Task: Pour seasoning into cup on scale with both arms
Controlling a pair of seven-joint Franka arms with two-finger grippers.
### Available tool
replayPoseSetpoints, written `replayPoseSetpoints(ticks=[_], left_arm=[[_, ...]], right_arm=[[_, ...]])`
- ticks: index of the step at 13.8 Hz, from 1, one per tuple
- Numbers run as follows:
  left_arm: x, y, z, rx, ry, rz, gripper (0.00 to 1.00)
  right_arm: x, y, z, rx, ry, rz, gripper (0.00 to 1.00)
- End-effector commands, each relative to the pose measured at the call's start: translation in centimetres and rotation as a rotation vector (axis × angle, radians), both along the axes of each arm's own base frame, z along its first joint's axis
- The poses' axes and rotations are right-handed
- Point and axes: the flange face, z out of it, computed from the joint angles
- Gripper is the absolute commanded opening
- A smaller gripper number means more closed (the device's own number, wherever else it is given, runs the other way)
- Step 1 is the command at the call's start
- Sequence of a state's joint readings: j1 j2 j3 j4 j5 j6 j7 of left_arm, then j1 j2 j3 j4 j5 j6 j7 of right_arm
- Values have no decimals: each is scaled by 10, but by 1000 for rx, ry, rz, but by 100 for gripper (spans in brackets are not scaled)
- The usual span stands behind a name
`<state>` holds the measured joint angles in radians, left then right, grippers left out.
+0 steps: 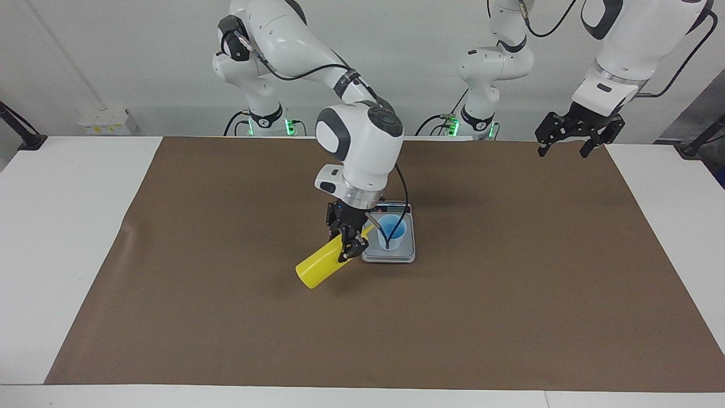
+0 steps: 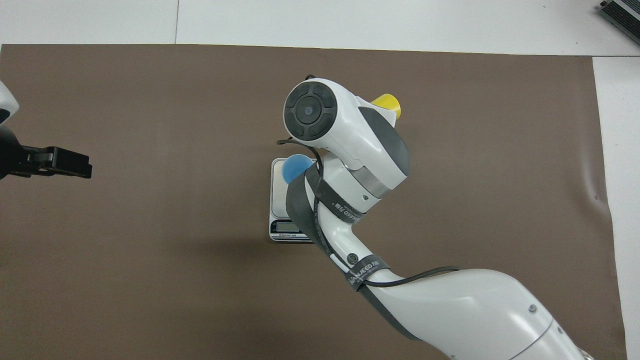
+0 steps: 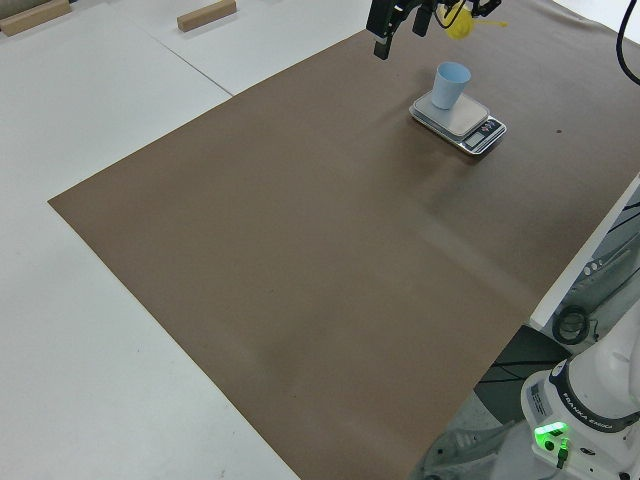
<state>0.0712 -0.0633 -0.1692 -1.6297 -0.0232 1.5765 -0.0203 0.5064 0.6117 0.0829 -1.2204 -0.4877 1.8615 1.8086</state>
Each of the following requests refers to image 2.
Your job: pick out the silver digital kitchen scale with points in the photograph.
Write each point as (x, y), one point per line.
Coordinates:
(279, 205)

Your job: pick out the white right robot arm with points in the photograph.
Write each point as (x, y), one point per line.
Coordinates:
(470, 310)

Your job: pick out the brown paper mat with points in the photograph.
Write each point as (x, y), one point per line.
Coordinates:
(150, 280)

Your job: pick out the light blue cup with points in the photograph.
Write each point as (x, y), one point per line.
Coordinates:
(294, 169)

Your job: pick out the yellow squeeze bottle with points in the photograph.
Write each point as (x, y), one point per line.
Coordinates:
(387, 104)

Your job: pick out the grey metal device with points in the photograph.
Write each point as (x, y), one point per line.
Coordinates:
(625, 17)

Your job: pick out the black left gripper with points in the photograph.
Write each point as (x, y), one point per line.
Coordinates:
(11, 155)

